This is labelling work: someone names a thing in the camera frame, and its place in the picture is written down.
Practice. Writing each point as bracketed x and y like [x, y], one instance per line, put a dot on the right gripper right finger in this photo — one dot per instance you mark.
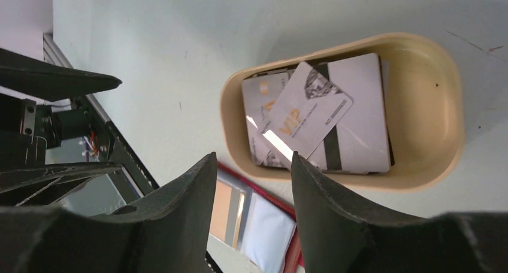
[342, 231]

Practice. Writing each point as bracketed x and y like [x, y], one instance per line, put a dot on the white VIP card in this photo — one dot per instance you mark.
[307, 109]

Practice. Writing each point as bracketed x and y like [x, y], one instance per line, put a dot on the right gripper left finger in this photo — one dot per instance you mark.
[50, 238]

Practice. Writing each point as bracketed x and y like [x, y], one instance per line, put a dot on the white magnetic stripe card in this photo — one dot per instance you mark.
[359, 143]

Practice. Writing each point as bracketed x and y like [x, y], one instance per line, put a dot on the gold card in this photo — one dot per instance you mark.
[227, 214]

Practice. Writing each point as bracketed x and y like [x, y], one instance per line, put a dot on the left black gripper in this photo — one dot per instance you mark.
[21, 148]

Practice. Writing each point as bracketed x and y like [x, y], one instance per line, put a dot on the red card holder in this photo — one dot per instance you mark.
[268, 234]

